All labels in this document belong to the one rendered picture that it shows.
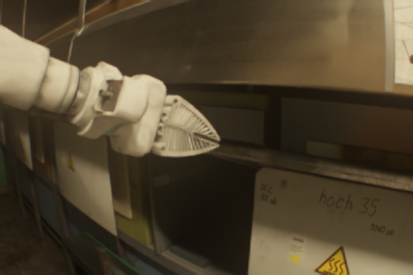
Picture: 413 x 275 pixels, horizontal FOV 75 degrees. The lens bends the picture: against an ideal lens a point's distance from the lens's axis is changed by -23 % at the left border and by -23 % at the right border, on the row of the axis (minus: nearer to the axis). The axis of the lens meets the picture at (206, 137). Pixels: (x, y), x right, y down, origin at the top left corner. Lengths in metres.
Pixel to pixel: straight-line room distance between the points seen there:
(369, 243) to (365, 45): 0.38
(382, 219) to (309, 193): 0.17
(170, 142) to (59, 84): 0.19
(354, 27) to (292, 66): 0.10
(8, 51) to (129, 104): 0.14
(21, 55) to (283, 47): 0.31
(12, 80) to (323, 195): 0.54
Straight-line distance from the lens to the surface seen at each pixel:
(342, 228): 0.64
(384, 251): 0.63
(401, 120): 0.68
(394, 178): 0.46
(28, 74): 0.33
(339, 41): 0.40
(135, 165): 1.25
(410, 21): 0.39
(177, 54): 0.56
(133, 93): 0.31
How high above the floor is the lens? 1.51
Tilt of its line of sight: 10 degrees down
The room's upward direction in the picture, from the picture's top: straight up
